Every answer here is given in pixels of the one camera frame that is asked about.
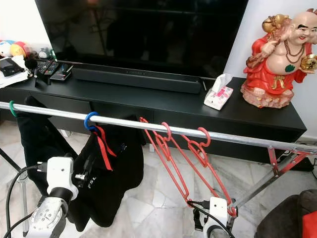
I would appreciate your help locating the plain black garment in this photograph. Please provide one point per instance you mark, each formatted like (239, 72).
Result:
(37, 141)

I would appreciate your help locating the green plastic hanger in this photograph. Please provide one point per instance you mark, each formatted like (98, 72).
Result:
(11, 110)

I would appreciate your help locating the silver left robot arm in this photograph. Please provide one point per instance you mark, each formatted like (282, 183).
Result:
(44, 220)

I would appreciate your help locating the blue plastic hanger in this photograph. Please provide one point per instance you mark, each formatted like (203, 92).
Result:
(86, 121)

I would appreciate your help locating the steel clothes rack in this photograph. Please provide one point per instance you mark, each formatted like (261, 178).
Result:
(129, 122)

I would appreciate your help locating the black remote control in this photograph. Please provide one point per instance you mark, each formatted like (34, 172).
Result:
(46, 68)
(63, 73)

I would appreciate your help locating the black soundbar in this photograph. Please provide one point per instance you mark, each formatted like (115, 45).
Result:
(138, 79)

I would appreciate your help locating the white paper stack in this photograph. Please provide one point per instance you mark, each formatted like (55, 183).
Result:
(12, 79)

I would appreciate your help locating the black television console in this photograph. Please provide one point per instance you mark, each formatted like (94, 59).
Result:
(178, 104)

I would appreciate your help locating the small grey green figurine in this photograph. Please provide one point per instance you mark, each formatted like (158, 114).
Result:
(44, 53)

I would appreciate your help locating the black pouch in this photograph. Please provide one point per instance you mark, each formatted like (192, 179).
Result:
(11, 67)

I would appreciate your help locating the orange round plush toy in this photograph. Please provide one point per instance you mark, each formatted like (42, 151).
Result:
(18, 50)

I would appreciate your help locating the white round plush toy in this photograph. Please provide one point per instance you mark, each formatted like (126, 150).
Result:
(6, 49)

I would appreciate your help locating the black flat television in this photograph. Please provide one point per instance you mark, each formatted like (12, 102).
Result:
(138, 34)

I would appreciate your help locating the white pink tissue pack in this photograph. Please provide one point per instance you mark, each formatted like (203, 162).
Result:
(218, 96)

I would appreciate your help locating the red laughing Buddha statue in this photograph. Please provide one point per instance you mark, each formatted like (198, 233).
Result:
(267, 74)

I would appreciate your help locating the red cushion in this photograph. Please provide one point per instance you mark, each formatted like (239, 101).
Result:
(312, 225)

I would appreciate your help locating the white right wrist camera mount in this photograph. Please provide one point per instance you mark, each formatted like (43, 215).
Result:
(219, 212)

